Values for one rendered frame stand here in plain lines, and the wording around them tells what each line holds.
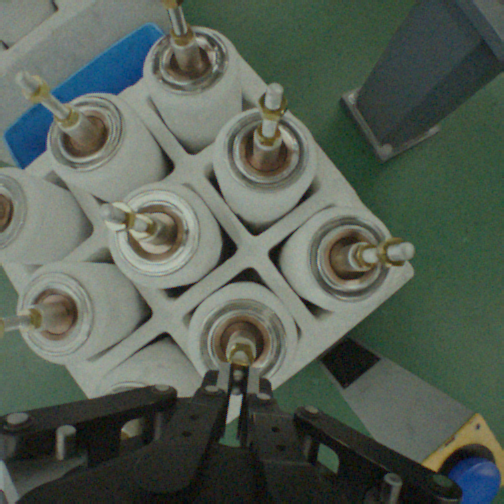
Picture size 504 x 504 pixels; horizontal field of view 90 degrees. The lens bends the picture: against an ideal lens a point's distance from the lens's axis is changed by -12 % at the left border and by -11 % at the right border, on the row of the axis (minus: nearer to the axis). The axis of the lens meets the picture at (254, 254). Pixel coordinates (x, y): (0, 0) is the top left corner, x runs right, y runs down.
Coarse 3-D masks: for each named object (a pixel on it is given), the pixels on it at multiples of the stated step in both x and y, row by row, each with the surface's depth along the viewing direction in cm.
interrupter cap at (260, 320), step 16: (224, 304) 23; (240, 304) 24; (256, 304) 23; (208, 320) 23; (224, 320) 23; (240, 320) 24; (256, 320) 24; (272, 320) 23; (208, 336) 23; (224, 336) 24; (256, 336) 24; (272, 336) 23; (208, 352) 23; (224, 352) 24; (256, 352) 24; (272, 352) 23; (208, 368) 23; (272, 368) 23
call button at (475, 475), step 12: (456, 468) 17; (468, 468) 16; (480, 468) 16; (492, 468) 16; (456, 480) 16; (468, 480) 16; (480, 480) 16; (492, 480) 16; (468, 492) 15; (480, 492) 15; (492, 492) 15
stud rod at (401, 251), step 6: (390, 246) 16; (396, 246) 15; (402, 246) 15; (408, 246) 15; (366, 252) 20; (372, 252) 19; (390, 252) 16; (396, 252) 15; (402, 252) 15; (408, 252) 15; (414, 252) 15; (366, 258) 20; (372, 258) 19; (390, 258) 16; (396, 258) 16; (402, 258) 15; (408, 258) 15
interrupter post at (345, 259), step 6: (348, 246) 23; (354, 246) 21; (342, 252) 23; (348, 252) 22; (354, 252) 21; (342, 258) 23; (348, 258) 21; (342, 264) 23; (348, 264) 22; (354, 264) 21; (348, 270) 23; (354, 270) 22; (360, 270) 21; (366, 270) 21
